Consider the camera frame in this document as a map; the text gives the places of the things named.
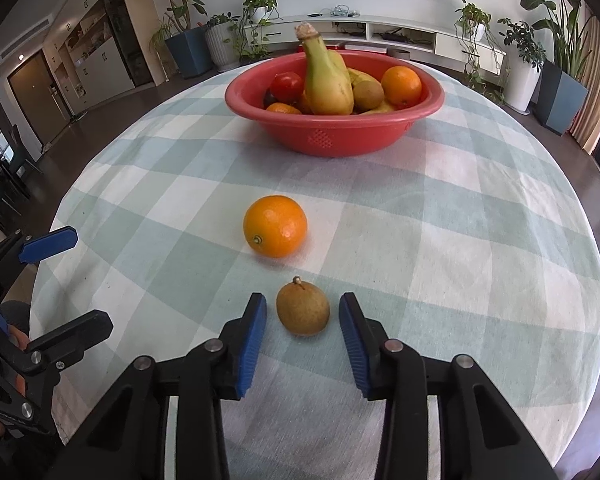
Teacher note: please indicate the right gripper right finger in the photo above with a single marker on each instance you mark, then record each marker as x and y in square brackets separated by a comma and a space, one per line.
[481, 435]

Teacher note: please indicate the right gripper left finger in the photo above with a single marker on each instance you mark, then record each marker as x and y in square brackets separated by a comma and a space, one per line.
[124, 436]

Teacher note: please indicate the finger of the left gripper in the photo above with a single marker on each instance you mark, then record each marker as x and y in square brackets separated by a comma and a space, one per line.
[65, 339]
[18, 251]

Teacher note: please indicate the brown kiwi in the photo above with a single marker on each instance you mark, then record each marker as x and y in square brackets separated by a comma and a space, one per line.
[302, 308]
[368, 94]

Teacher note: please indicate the orange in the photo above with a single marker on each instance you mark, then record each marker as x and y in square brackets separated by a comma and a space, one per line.
[402, 86]
[275, 226]

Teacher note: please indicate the red tomato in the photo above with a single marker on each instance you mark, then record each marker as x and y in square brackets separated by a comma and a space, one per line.
[287, 87]

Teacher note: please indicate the checkered tablecloth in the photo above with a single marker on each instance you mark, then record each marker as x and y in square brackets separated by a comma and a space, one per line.
[462, 237]

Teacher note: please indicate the tall plant blue pot left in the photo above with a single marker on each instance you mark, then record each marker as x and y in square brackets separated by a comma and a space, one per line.
[167, 29]

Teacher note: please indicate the tall plant blue pot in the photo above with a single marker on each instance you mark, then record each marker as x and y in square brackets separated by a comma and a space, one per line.
[562, 93]
[167, 29]

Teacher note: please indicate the red plastic fruit bowl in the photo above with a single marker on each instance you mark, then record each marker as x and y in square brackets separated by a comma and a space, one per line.
[330, 136]

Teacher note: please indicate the small tangerine in bowl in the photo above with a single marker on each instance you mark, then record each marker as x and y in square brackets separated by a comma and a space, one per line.
[283, 108]

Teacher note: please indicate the plant in white ribbed pot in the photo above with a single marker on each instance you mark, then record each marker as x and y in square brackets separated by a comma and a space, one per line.
[219, 33]

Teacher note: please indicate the pothos on console left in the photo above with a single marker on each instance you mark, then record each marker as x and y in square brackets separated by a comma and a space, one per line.
[248, 30]

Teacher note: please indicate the tall plant blue pot right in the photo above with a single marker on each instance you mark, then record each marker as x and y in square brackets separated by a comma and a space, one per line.
[562, 93]

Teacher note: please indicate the orange in bowl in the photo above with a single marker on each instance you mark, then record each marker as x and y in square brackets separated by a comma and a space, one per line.
[402, 86]

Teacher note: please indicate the hanging pothos on console right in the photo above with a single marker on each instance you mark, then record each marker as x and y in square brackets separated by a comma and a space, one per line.
[471, 26]

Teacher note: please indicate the yellow banana bunch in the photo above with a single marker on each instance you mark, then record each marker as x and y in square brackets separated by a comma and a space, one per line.
[328, 83]

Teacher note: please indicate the plant in white pot right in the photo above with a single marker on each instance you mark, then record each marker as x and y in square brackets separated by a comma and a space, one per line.
[523, 64]

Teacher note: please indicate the beige curtain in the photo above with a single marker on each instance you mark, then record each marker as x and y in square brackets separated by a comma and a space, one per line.
[585, 128]

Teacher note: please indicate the white tv console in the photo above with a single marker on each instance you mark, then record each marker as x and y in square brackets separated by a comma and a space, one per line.
[423, 43]

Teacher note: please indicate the red storage box right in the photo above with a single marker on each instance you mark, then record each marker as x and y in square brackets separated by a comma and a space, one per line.
[366, 48]

